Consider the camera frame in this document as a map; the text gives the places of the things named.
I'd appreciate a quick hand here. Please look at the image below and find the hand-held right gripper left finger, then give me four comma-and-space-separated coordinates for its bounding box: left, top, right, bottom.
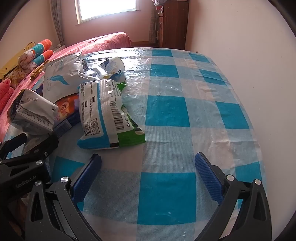
24, 153, 109, 241

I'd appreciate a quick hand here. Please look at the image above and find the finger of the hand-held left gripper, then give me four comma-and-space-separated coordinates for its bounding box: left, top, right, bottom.
23, 132, 59, 163
0, 133, 28, 160

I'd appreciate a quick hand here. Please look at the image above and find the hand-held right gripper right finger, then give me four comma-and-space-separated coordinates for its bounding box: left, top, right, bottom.
195, 152, 272, 241

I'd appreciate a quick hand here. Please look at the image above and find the silver foil packet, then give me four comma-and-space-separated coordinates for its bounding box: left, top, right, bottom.
7, 88, 59, 136

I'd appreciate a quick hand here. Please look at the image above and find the green white packet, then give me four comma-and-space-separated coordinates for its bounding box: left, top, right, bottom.
77, 79, 147, 151

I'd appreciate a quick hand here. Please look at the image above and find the white wet wipes pack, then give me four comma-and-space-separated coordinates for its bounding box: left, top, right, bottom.
43, 52, 89, 102

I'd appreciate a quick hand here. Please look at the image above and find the blue orange box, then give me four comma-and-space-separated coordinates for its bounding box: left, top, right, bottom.
53, 93, 81, 139

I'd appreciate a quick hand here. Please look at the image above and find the red plush pillow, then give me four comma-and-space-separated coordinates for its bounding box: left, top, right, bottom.
0, 78, 14, 112

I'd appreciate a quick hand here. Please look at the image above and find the gold cloth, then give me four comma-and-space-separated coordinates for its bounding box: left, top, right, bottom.
30, 61, 51, 80

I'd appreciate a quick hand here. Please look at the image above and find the blue checkered tablecloth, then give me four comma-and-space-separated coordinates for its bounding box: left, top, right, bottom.
0, 46, 269, 241

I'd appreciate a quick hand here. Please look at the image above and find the pink bed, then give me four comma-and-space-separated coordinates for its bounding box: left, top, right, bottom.
0, 32, 132, 144

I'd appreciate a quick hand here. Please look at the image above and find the checkered curtain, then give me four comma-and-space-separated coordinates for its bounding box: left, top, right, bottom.
51, 0, 66, 47
149, 0, 160, 44

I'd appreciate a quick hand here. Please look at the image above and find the window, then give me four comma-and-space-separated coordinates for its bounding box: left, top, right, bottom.
74, 0, 142, 25

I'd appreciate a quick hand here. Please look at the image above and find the brown wooden cabinet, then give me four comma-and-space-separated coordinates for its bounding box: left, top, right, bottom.
158, 0, 189, 50

